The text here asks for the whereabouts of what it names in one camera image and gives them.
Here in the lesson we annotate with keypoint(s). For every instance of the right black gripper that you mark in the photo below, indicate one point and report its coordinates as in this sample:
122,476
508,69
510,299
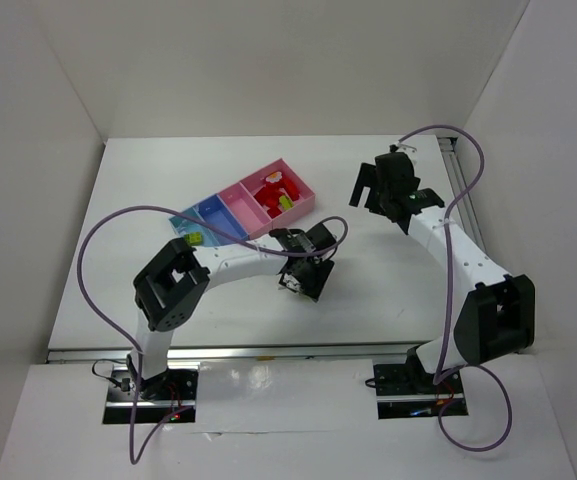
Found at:
369,182

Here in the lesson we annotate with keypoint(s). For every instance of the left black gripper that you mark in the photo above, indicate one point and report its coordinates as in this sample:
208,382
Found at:
310,279

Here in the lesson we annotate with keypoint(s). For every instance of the green 2x4 lego brick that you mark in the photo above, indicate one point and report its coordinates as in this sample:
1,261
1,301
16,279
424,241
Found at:
285,203

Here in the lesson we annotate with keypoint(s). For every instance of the red lego with side studs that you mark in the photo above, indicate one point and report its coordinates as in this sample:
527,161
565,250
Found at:
291,189

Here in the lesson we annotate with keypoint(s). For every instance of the red 2x4 lego brick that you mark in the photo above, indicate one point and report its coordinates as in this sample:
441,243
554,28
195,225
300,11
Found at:
268,196

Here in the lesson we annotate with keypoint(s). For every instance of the red curved decorated lego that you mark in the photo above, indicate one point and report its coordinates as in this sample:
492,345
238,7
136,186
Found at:
274,178

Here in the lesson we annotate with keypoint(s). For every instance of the green curved lego upside-down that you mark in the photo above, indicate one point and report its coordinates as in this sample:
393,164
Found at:
194,238

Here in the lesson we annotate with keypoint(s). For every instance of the red curved lego brick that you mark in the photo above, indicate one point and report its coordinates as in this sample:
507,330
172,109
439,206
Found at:
275,211

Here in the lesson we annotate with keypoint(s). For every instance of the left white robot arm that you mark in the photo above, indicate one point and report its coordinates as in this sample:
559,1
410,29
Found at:
169,288

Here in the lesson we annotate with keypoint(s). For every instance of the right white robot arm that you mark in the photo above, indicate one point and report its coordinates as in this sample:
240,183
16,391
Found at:
492,312

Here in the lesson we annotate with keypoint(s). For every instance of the narrow pink container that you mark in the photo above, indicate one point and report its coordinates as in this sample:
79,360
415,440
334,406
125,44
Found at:
246,210

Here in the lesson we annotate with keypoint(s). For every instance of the large pink container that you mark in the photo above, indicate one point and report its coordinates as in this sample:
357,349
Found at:
302,206

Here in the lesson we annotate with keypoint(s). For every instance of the dark blue container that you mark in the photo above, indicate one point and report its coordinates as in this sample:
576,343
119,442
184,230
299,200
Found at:
213,211

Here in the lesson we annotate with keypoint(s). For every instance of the light blue container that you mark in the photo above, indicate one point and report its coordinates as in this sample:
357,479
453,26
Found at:
188,224

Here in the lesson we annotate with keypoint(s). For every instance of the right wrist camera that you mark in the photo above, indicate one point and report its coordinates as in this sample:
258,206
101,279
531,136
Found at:
404,149

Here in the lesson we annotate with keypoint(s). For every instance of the right side aluminium rail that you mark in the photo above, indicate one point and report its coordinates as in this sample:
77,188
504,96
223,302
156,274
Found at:
465,210

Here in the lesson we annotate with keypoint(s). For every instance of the aluminium rail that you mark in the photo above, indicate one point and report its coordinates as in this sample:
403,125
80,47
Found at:
465,210
239,352

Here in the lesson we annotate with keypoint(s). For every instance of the front aluminium rail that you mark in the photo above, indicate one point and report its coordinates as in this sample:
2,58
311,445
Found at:
239,352

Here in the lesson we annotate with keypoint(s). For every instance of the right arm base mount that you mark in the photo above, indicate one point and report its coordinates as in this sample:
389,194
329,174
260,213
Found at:
402,393

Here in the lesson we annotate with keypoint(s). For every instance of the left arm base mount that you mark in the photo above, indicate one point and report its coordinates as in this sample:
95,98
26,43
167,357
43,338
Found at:
175,397

